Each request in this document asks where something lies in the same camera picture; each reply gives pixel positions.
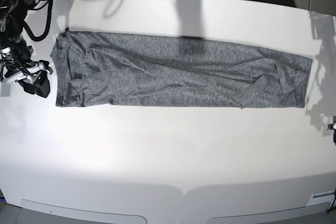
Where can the grey long-sleeve T-shirt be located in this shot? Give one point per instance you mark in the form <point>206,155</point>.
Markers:
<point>95,68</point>

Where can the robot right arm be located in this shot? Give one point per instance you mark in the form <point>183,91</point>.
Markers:
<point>13,14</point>

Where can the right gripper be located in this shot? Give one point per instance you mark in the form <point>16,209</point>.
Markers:
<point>12,71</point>

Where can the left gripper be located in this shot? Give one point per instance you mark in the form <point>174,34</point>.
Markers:
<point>333,128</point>

